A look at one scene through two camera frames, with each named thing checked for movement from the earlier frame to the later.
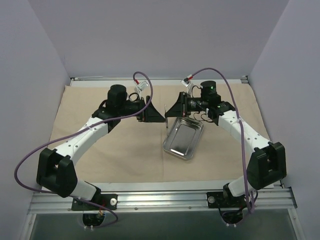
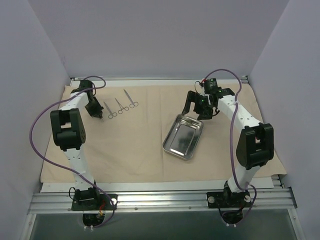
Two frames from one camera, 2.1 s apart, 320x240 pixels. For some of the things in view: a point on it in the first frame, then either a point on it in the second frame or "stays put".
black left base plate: (108, 201) stays put
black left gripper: (143, 110) → (95, 110)
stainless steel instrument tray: (183, 137) stays put
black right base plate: (220, 200) stays put
